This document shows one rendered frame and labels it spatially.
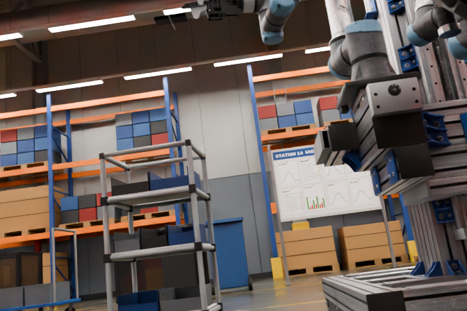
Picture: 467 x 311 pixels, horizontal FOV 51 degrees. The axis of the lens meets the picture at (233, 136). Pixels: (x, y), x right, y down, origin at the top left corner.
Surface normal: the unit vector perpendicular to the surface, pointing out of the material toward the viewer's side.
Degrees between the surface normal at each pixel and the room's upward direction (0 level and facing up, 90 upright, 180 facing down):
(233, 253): 90
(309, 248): 90
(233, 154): 90
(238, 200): 90
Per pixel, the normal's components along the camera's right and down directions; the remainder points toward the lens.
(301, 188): -0.08, -0.25
